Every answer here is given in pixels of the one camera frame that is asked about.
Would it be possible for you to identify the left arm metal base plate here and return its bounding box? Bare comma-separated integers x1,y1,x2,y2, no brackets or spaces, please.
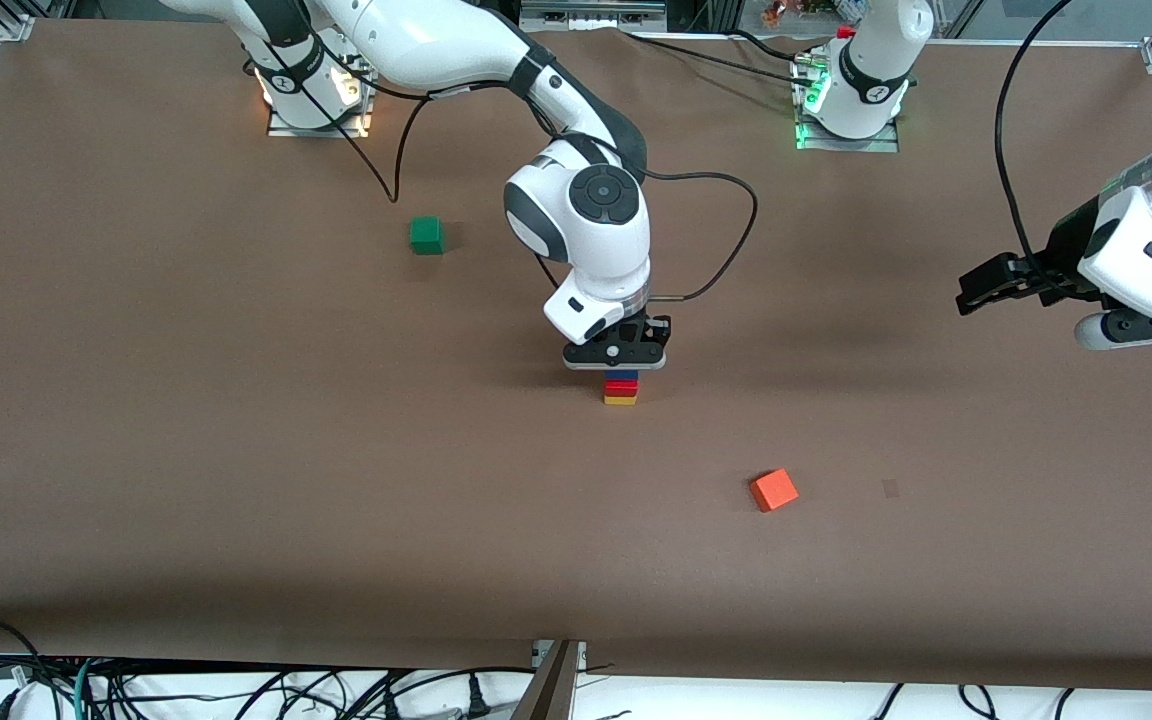
792,55,901,154

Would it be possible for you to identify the black base power cable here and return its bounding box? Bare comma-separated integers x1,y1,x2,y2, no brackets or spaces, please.
620,28,817,83

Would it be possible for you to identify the silver power strip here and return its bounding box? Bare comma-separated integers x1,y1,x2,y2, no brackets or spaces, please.
520,0,669,31

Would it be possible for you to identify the orange wooden block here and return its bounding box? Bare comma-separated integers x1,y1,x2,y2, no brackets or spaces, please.
748,468,801,514

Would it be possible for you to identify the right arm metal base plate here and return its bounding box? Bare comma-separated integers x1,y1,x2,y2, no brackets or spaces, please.
266,42,377,139

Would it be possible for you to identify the metal camera post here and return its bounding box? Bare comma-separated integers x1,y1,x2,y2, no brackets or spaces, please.
510,638,589,720

